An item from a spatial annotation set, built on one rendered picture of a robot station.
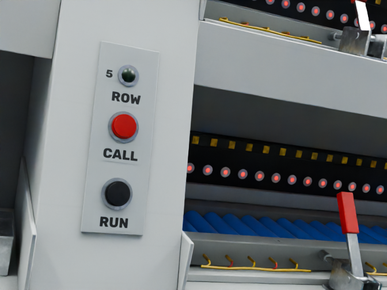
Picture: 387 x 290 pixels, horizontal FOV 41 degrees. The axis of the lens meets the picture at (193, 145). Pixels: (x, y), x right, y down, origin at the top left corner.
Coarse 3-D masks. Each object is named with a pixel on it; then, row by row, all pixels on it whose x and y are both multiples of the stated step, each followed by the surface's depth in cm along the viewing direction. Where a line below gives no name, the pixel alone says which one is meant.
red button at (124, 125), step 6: (114, 120) 33; (120, 120) 33; (126, 120) 33; (132, 120) 33; (114, 126) 33; (120, 126) 33; (126, 126) 33; (132, 126) 33; (114, 132) 33; (120, 132) 33; (126, 132) 33; (132, 132) 33; (120, 138) 33; (126, 138) 33
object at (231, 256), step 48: (192, 144) 53; (240, 144) 55; (288, 144) 57; (192, 192) 54; (240, 192) 56; (288, 192) 58; (336, 192) 60; (384, 192) 63; (192, 240) 42; (240, 240) 44; (288, 240) 46; (336, 240) 52; (384, 240) 54; (192, 288) 38; (240, 288) 40; (288, 288) 42; (336, 288) 42; (384, 288) 46
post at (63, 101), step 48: (96, 0) 34; (144, 0) 35; (192, 0) 37; (96, 48) 34; (144, 48) 35; (192, 48) 36; (48, 96) 33; (192, 96) 36; (48, 144) 32; (48, 192) 32; (48, 240) 31; (96, 240) 32; (144, 240) 34; (48, 288) 31; (96, 288) 32; (144, 288) 33
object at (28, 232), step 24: (24, 168) 43; (24, 192) 38; (0, 216) 37; (24, 216) 36; (0, 240) 34; (24, 240) 33; (0, 264) 34; (24, 264) 31; (0, 288) 33; (24, 288) 30
